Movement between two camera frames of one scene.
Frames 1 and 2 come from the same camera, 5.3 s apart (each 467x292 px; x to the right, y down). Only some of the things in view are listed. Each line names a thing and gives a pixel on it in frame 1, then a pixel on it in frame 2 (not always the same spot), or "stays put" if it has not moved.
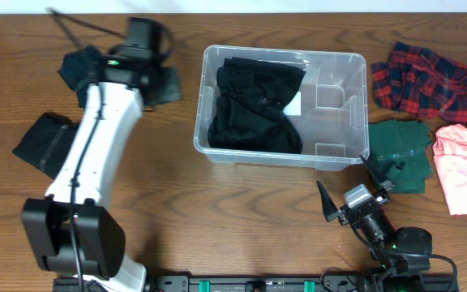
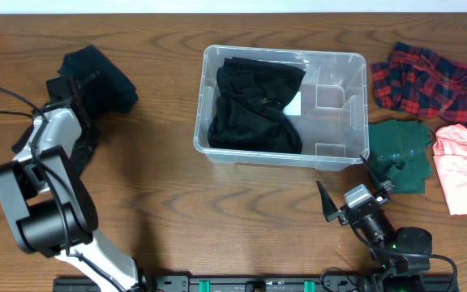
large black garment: (250, 100) stays put
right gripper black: (332, 211) stays put
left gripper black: (169, 92) to (87, 117)
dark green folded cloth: (400, 152) stays put
